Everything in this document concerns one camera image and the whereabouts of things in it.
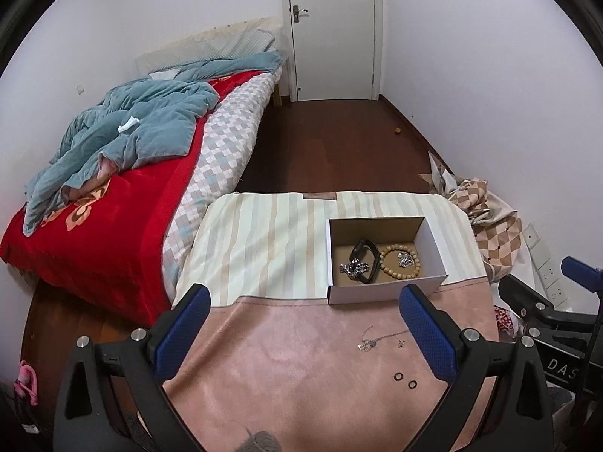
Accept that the striped pink table mat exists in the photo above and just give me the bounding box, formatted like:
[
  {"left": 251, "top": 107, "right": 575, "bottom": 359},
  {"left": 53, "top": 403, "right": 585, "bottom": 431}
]
[{"left": 165, "top": 192, "right": 498, "bottom": 451}]

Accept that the teal quilted blanket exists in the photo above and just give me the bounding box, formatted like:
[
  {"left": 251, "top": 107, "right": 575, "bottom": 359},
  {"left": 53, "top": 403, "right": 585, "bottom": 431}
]
[{"left": 23, "top": 50, "right": 282, "bottom": 237}]

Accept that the red bed blanket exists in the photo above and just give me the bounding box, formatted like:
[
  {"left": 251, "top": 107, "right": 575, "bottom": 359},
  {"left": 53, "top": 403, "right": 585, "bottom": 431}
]
[{"left": 1, "top": 72, "right": 261, "bottom": 327}]

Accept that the black smart watch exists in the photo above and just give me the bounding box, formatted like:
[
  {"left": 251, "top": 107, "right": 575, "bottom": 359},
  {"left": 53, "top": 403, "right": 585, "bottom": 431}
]
[{"left": 349, "top": 239, "right": 380, "bottom": 285}]

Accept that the checkered pastel bed sheet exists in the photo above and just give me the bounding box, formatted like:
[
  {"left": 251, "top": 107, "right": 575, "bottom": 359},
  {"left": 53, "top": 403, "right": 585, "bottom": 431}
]
[{"left": 161, "top": 69, "right": 282, "bottom": 301}]

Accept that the white door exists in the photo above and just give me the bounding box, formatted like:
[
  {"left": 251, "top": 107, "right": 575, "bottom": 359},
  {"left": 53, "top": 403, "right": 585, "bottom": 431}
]
[{"left": 282, "top": 0, "right": 383, "bottom": 101}]

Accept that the brown checkered cloth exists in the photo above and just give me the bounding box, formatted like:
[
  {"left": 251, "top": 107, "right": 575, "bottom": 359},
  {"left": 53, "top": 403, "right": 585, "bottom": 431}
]
[{"left": 419, "top": 152, "right": 523, "bottom": 283}]

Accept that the white red printed bag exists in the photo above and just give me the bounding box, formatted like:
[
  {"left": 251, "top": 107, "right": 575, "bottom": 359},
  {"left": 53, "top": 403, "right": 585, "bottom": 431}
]
[{"left": 495, "top": 306, "right": 522, "bottom": 341}]

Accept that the black fluffy seat cover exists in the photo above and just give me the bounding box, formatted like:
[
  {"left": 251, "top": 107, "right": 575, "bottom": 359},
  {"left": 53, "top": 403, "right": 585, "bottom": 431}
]
[{"left": 547, "top": 386, "right": 574, "bottom": 414}]

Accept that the chunky silver chain bracelet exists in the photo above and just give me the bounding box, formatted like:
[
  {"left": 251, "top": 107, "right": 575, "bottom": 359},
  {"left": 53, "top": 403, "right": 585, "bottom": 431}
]
[{"left": 338, "top": 257, "right": 371, "bottom": 278}]

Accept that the pink slipper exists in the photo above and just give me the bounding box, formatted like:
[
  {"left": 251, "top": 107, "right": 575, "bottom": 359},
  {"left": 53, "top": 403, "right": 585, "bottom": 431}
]
[{"left": 12, "top": 360, "right": 38, "bottom": 406}]

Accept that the wooden bead bracelet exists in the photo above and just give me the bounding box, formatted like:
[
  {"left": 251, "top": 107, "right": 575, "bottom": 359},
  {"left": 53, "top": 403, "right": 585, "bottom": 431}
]
[{"left": 378, "top": 243, "right": 422, "bottom": 282}]

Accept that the white pillow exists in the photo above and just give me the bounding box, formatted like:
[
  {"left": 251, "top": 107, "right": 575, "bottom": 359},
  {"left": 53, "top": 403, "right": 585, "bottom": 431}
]
[{"left": 135, "top": 17, "right": 291, "bottom": 75}]

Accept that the white wall socket strip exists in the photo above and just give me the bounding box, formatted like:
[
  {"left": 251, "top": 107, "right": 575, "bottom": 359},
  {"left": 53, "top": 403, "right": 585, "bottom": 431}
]
[{"left": 523, "top": 223, "right": 571, "bottom": 310}]

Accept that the white cardboard box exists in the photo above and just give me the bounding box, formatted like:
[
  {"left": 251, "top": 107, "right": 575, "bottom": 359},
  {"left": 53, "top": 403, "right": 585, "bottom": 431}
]
[{"left": 326, "top": 216, "right": 448, "bottom": 305}]

